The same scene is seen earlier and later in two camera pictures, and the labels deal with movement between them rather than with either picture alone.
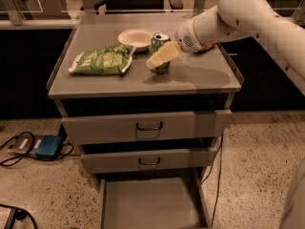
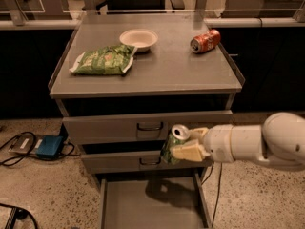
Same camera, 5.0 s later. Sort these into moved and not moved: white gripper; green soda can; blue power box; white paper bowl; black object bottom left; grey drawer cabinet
Moved: white gripper; green soda can
Not moved: white paper bowl; blue power box; grey drawer cabinet; black object bottom left
